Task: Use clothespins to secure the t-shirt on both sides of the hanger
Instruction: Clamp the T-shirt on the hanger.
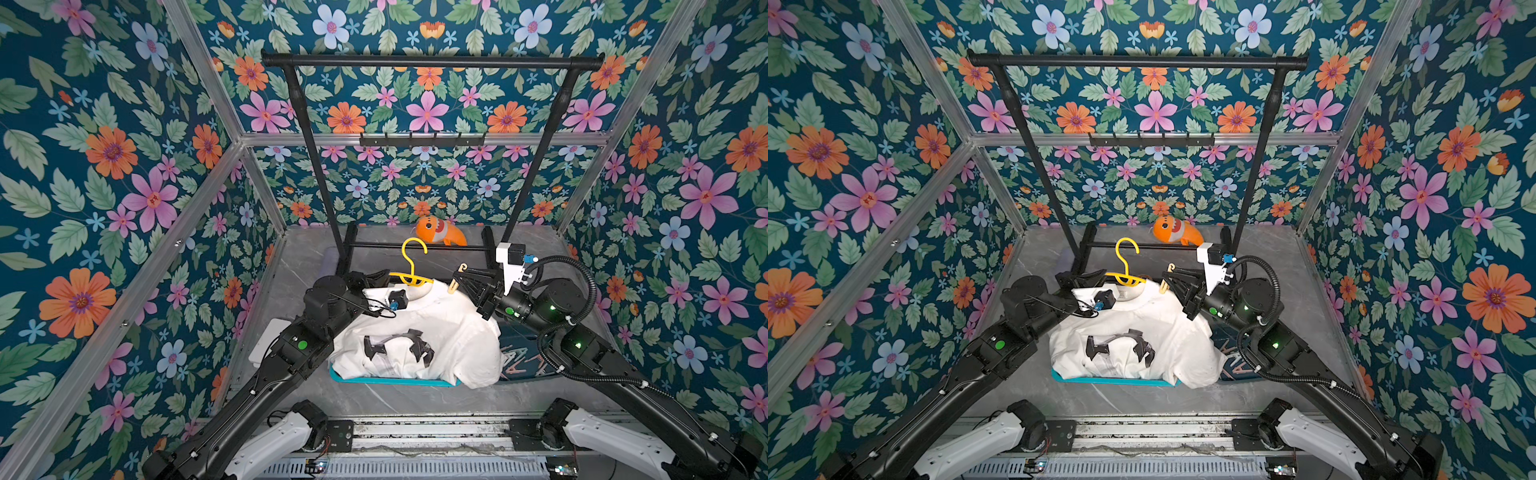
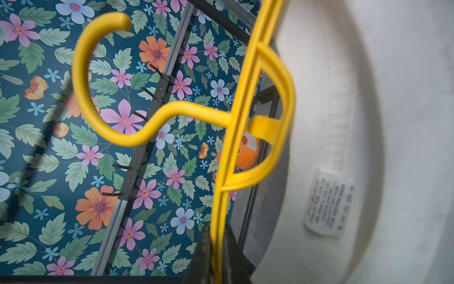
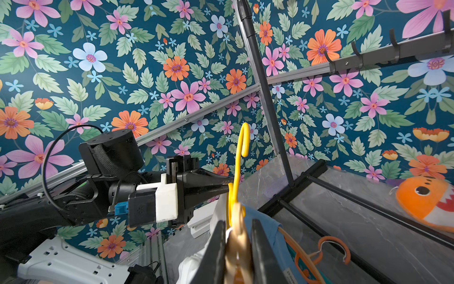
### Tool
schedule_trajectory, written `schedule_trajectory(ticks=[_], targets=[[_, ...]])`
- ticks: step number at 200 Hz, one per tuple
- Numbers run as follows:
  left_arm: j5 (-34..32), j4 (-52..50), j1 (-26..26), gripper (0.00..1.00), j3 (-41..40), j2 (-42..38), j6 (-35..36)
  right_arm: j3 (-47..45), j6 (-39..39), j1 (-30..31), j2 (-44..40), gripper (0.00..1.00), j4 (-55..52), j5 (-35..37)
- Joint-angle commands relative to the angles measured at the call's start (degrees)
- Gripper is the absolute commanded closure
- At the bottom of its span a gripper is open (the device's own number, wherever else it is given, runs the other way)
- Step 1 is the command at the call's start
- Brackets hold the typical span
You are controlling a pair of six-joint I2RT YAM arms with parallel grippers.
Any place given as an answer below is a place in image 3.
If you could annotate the white t-shirt black print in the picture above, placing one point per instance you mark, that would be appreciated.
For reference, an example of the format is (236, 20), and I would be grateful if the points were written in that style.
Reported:
(189, 266)

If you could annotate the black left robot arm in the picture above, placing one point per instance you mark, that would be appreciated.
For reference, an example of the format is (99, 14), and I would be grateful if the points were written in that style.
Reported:
(113, 185)

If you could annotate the light blue garment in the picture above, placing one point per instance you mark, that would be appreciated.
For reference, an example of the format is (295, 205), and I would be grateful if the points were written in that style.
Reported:
(274, 237)

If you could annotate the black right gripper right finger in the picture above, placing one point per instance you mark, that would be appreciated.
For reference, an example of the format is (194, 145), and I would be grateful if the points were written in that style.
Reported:
(265, 264)

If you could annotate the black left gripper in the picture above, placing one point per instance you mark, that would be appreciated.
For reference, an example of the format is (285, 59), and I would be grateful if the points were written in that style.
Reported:
(193, 185)

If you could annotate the black wall hook rail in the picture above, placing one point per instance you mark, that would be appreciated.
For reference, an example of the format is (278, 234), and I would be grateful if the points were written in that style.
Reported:
(441, 42)

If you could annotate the orange plastic hanger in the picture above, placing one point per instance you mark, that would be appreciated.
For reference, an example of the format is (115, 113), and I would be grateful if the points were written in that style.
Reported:
(306, 263)

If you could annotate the beige wooden clothespin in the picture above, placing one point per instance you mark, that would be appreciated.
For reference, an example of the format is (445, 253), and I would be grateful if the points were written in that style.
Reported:
(238, 254)

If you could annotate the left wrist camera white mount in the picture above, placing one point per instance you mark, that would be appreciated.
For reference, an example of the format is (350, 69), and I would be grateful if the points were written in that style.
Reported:
(153, 202)

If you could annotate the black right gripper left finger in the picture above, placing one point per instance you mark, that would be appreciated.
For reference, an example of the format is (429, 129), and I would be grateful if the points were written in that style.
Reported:
(212, 267)

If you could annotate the orange fish plush toy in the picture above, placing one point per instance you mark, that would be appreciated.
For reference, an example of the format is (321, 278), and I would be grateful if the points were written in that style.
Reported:
(429, 201)

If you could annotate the yellow plastic hanger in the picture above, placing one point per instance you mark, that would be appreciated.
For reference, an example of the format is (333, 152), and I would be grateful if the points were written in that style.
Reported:
(242, 151)

